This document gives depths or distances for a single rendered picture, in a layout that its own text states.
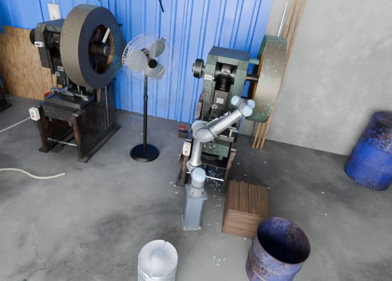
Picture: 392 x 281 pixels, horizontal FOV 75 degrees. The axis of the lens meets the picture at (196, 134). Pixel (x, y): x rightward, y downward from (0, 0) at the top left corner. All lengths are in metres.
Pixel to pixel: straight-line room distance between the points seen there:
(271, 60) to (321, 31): 1.61
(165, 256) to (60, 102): 2.13
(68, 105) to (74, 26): 1.01
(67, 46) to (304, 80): 2.94
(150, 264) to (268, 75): 1.72
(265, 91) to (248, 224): 1.25
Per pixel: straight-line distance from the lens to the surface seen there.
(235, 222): 2.59
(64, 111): 3.27
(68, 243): 2.69
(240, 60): 2.51
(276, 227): 2.48
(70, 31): 2.69
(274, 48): 2.34
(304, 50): 3.80
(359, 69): 4.05
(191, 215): 2.53
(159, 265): 2.09
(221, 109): 2.66
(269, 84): 2.23
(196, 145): 2.19
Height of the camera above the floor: 2.15
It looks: 33 degrees down
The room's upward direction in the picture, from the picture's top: 8 degrees clockwise
